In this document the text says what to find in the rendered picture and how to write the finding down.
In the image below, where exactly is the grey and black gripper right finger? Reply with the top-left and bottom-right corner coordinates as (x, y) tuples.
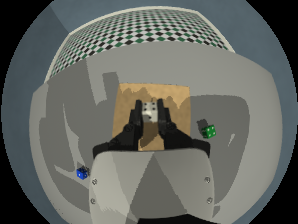
(157, 98), (210, 158)

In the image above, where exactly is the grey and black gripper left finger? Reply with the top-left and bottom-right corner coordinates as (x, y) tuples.
(93, 99), (144, 159)

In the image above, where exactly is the white die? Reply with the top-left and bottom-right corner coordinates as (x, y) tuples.
(142, 102), (158, 122)

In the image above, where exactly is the blue die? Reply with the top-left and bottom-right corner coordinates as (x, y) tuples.
(77, 168), (87, 180)

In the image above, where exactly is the tan square mat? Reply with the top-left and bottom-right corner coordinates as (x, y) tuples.
(112, 83), (191, 151)

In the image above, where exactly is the green die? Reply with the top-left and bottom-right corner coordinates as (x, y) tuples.
(201, 125), (216, 139)

